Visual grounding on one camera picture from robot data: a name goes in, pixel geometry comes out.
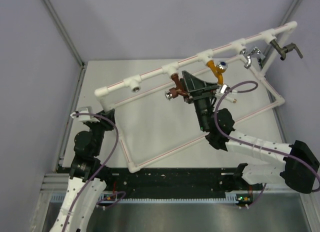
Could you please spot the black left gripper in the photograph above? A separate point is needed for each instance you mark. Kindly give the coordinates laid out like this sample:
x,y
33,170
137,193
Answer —
x,y
103,122

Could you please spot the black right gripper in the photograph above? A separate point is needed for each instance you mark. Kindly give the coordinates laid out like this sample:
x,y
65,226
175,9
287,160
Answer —
x,y
198,90

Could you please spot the brown faucet chrome knob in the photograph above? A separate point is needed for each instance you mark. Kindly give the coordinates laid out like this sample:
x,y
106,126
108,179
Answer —
x,y
176,91

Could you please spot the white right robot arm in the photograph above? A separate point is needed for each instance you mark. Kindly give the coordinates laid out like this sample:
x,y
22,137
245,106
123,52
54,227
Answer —
x,y
292,164

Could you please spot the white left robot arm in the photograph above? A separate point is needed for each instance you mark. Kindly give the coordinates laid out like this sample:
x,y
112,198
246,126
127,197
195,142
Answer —
x,y
88,176

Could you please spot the orange faucet blue cap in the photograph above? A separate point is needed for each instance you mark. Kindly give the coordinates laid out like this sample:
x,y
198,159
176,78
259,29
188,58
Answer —
x,y
218,70

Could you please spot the white plastic faucet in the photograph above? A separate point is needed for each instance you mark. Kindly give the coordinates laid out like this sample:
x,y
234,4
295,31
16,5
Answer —
x,y
227,97

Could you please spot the chrome lever faucet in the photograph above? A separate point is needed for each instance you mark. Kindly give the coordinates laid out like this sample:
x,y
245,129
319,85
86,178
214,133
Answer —
x,y
255,52

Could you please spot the dark grey lever faucet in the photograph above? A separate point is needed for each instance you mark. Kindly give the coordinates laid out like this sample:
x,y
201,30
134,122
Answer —
x,y
283,51

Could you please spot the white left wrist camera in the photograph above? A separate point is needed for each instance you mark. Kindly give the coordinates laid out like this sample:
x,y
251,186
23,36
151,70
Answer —
x,y
84,114

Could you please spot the aluminium frame rail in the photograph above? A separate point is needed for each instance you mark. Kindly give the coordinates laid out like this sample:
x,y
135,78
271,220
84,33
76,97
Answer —
x,y
54,182

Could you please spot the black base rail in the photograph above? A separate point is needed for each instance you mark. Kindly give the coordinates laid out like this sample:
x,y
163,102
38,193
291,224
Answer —
x,y
177,183

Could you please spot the white slotted cable duct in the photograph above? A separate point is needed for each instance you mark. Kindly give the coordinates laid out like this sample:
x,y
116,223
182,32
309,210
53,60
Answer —
x,y
103,199

